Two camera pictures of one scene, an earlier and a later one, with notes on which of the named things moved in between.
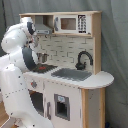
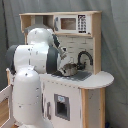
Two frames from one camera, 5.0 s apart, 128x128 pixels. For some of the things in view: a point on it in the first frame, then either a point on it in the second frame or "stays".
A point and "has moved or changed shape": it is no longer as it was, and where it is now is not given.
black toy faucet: (81, 66) stays
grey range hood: (40, 27) stays
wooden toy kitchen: (68, 82) stays
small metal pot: (42, 57) has moved or changed shape
